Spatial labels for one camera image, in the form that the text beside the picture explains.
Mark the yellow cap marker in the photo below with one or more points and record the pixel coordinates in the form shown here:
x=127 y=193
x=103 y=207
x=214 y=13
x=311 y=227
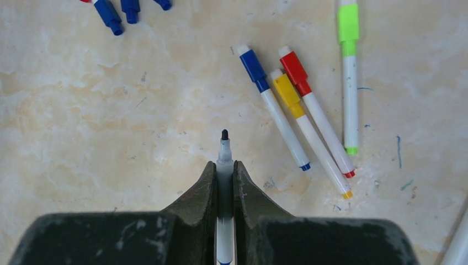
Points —
x=291 y=99

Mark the red cap marker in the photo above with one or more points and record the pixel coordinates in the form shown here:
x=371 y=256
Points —
x=298 y=77

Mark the green cap marker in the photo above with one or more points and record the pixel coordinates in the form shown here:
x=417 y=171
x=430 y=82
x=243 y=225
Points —
x=348 y=28

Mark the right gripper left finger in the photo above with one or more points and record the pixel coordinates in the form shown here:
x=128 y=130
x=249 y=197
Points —
x=181 y=233

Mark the blue pen cap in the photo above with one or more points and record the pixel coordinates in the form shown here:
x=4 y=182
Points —
x=165 y=4
x=131 y=8
x=109 y=16

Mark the blue cap marker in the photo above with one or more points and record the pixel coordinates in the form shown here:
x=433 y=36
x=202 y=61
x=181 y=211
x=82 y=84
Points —
x=224 y=176
x=258 y=76
x=457 y=250

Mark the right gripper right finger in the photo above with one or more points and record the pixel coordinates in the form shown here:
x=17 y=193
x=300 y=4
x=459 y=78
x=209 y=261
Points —
x=267 y=234

